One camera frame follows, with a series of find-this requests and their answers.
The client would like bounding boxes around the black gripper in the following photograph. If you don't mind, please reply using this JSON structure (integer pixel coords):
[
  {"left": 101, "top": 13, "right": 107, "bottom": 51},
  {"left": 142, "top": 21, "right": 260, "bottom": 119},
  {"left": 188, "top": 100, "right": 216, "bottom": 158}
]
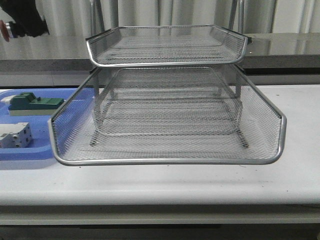
[{"left": 0, "top": 0, "right": 50, "bottom": 38}]

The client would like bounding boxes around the silver mesh tray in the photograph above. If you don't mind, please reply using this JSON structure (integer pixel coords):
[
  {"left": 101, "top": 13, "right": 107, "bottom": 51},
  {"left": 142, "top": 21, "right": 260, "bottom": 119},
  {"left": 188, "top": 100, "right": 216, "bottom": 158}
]
[
  {"left": 86, "top": 24, "right": 249, "bottom": 68},
  {"left": 94, "top": 99, "right": 241, "bottom": 137},
  {"left": 48, "top": 64, "right": 287, "bottom": 166}
]

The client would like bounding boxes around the silver metal rack frame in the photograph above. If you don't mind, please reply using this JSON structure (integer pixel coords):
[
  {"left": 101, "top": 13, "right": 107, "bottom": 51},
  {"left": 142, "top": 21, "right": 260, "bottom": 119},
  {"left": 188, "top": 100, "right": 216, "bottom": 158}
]
[{"left": 89, "top": 0, "right": 250, "bottom": 149}]

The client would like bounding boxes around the green and beige switch block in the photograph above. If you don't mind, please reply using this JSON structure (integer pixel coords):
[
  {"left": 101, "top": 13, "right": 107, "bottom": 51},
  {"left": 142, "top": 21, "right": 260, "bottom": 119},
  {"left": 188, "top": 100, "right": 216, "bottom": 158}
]
[{"left": 0, "top": 92, "right": 65, "bottom": 116}]

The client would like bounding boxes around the white circuit breaker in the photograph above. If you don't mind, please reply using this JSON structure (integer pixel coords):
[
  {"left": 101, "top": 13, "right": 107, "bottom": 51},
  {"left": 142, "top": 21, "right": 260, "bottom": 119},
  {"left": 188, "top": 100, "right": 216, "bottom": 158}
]
[{"left": 0, "top": 122, "right": 33, "bottom": 149}]

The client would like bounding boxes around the red emergency stop button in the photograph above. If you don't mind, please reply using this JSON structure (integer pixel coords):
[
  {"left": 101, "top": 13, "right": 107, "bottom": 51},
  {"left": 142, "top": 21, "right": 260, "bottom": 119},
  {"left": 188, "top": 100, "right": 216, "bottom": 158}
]
[{"left": 0, "top": 20, "right": 13, "bottom": 42}]

